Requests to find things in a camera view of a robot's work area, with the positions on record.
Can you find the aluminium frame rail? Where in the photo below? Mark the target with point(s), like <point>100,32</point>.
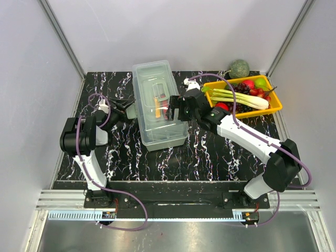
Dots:
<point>290,200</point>

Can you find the green apple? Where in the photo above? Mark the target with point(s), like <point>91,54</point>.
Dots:
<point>260,83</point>

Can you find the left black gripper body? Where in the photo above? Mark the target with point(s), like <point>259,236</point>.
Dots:
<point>115,116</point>

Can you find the red cherries bunch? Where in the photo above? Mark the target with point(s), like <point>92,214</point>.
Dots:
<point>265,94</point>

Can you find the yellow plastic bin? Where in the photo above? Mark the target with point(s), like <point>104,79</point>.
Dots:
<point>259,106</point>

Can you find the yellow utility knife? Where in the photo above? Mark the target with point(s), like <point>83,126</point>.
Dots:
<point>157,108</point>

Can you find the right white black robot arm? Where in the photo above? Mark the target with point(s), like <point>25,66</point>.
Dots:
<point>281,158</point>

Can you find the marbled black mat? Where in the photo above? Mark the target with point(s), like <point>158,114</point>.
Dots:
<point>203,157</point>

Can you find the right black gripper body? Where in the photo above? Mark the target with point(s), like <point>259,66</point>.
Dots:
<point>186,114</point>

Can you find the green celery stalk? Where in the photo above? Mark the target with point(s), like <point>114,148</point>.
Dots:
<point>217,95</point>

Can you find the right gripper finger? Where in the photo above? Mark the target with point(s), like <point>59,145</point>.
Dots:
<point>170,114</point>
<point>174,102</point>

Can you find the dark purple grapes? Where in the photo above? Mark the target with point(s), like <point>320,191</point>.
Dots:
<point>241,88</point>

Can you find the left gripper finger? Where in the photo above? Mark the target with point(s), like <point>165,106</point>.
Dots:
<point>128,115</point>
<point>122,102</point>

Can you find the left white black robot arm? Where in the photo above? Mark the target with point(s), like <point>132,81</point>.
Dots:
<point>81,136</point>

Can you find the green netted melon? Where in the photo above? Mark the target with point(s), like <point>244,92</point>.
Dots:
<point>239,69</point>

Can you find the clear plastic tool box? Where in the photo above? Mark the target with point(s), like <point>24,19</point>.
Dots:
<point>153,85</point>

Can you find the red pink apple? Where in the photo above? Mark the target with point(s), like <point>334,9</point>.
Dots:
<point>249,83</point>

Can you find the red utility knife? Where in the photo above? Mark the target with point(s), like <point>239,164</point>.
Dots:
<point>163,101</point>

